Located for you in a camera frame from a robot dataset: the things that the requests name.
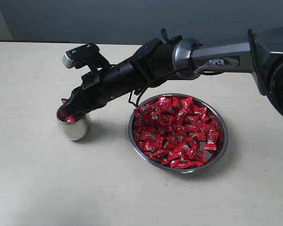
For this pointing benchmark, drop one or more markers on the candies inside cup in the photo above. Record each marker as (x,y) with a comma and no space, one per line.
(67,119)

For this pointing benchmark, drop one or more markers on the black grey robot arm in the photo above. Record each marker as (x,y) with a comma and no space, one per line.
(160,60)

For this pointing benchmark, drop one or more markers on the pile of red candies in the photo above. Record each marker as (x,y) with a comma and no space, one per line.
(174,134)

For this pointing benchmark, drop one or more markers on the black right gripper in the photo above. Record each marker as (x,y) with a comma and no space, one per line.
(98,89)

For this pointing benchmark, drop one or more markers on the metal bowl of red candies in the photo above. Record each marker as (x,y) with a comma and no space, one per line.
(221,131)

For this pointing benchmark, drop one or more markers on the stainless steel cup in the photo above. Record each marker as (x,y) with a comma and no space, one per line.
(75,131)

